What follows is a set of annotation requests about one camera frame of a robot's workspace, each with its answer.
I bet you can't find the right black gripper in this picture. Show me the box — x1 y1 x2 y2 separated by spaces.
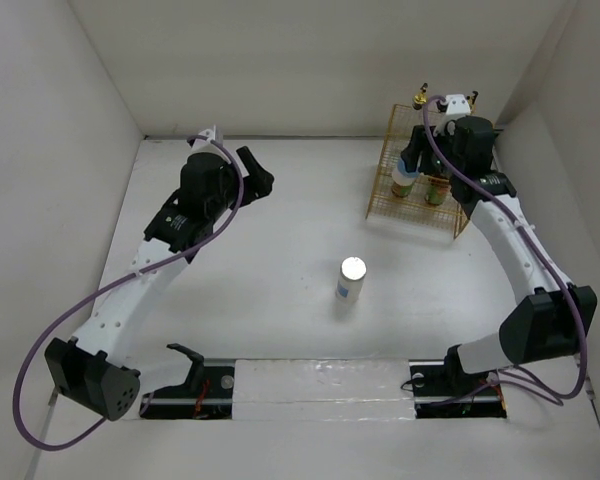
400 123 464 180

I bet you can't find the dark liquid glass bottle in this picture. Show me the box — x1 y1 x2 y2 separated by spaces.
469 90 479 113

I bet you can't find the clear glass oil bottle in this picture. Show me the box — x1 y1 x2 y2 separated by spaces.
412 82 429 111

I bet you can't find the silver lid shaker jar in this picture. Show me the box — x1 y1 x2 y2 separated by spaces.
391 159 420 187
335 256 367 303

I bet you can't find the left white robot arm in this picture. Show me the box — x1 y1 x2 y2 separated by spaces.
44 145 274 421

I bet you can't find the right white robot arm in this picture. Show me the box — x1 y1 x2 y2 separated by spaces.
398 116 597 394

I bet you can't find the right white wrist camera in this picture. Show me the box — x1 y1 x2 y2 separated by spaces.
436 94 472 121

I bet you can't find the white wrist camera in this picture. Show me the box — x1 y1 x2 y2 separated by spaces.
186 125 223 153
436 94 472 121

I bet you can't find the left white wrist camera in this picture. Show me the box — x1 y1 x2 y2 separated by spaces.
186 125 223 153

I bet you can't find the yellow wire rack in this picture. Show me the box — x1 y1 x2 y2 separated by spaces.
367 97 499 237

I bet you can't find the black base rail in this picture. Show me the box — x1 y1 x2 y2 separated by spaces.
139 359 507 422

